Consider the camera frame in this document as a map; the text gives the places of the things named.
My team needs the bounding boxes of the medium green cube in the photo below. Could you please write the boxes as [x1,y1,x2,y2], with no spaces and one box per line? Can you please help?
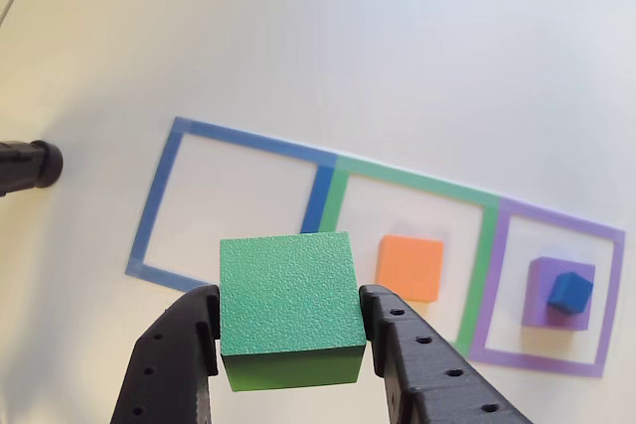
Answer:
[219,230,369,393]

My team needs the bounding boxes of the small blue cube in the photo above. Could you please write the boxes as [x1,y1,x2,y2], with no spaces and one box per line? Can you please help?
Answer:
[546,272,594,316]

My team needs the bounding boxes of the large orange cube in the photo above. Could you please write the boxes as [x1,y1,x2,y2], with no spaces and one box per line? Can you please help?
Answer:
[375,233,445,304]

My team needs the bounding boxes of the large purple cube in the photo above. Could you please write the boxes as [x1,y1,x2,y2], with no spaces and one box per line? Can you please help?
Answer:
[520,255,596,332]

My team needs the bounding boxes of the black tripod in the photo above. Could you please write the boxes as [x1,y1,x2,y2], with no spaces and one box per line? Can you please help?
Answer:
[0,139,65,198]

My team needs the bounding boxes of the green square tape frame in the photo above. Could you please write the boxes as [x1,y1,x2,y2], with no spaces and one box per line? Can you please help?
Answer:
[317,154,501,359]

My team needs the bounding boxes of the blue square tape frame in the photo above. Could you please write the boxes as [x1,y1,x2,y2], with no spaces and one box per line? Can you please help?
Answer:
[123,115,339,295]

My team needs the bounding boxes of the purple square tape frame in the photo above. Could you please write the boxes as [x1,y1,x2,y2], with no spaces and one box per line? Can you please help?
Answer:
[468,197,626,379]

